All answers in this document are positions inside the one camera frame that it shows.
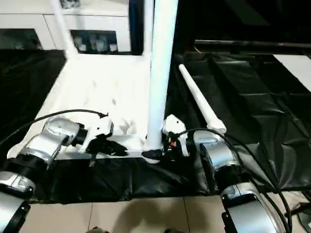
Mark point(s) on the white plastic table leg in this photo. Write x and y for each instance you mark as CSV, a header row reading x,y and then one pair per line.
x,y
64,29
147,36
201,97
162,60

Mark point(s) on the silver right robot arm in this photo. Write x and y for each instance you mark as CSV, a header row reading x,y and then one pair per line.
x,y
218,155

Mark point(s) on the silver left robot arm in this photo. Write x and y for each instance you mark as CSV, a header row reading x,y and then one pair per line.
x,y
56,131

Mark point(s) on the dark brown round object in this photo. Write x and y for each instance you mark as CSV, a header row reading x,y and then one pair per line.
x,y
175,230
98,230

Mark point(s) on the black glossy mat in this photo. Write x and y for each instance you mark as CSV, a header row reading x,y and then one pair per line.
x,y
243,109

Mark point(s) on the small white jar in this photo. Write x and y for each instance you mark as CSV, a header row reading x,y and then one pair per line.
x,y
113,47

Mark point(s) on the white glass-door cabinet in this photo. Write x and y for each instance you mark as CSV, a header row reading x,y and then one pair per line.
x,y
97,21

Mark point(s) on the black horizontal bar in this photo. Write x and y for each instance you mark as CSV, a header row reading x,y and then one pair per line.
x,y
243,43

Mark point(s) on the black backdrop cloth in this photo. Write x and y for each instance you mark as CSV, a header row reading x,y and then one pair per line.
x,y
230,19

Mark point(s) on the black object on floor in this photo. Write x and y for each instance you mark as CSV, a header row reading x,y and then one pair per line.
x,y
301,207

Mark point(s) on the dark object on cabinet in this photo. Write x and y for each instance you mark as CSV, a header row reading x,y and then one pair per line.
x,y
66,3

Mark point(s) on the white flat panel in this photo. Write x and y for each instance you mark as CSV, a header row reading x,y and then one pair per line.
x,y
296,68

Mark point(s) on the dark round stand base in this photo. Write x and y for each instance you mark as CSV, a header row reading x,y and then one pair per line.
x,y
305,221

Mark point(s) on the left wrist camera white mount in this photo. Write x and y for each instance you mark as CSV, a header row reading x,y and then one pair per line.
x,y
99,126

